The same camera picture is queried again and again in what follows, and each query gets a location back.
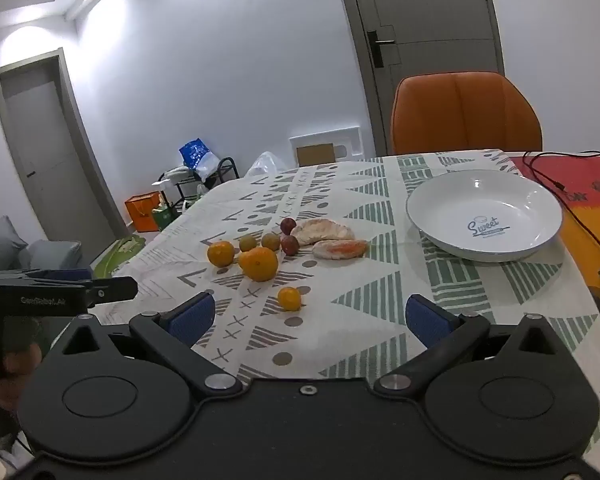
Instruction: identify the medium orange mandarin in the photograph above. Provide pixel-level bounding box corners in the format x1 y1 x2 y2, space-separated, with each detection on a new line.
207 240 235 268

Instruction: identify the large orange mandarin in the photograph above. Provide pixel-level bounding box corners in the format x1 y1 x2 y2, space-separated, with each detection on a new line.
238 247 278 282

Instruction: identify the green-yellow small fruit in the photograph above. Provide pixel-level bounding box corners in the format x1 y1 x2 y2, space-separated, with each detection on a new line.
239 235 258 252
261 232 280 252

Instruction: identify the small orange kumquat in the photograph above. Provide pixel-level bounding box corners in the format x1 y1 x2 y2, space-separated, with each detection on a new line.
277 287 302 311

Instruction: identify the small peeled pomelo segment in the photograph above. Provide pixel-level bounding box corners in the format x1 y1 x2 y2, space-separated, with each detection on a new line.
312 240 368 260

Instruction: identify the dark red small fruit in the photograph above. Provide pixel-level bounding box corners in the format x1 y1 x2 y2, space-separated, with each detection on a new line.
279 218 297 235

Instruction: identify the large peeled pomelo segment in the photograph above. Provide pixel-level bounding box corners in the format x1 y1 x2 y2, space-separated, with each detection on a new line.
290 218 354 246

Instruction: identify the left hand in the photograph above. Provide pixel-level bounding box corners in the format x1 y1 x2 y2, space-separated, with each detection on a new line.
0 316 43 413

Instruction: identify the grey sofa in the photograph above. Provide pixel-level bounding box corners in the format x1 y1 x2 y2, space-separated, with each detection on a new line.
0 216 84 272

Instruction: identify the orange box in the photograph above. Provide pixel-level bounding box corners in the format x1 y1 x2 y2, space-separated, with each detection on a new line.
124 192 160 233

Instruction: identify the green carton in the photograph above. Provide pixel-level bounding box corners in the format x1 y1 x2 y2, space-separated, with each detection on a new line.
151 205 181 231

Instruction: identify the white ceramic plate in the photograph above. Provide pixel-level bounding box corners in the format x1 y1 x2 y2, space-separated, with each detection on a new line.
405 169 562 263

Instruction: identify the black metal shelf rack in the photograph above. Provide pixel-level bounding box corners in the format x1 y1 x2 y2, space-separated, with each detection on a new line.
152 157 239 216

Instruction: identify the patterned white tablecloth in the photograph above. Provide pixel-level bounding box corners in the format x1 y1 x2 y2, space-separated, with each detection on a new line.
86 147 600 470

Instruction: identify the blue plastic bag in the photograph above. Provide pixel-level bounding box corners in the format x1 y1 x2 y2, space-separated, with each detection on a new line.
178 139 210 169

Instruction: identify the white plastic bag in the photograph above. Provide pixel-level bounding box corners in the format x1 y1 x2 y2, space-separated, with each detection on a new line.
245 151 287 178

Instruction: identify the red orange table mat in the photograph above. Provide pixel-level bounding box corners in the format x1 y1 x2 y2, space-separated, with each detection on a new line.
510 151 600 310

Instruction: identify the white foam packaging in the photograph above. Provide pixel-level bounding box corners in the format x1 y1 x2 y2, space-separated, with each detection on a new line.
289 127 364 167

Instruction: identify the brown cardboard piece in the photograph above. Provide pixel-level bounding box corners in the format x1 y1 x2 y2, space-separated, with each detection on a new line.
296 143 336 167

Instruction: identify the orange leather chair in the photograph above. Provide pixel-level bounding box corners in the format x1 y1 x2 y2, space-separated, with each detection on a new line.
390 72 543 155

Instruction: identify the black usb cable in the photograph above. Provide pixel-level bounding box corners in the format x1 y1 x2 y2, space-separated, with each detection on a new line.
521 148 600 271

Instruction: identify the grey door with handle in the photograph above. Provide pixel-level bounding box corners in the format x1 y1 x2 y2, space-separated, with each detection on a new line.
343 0 505 156

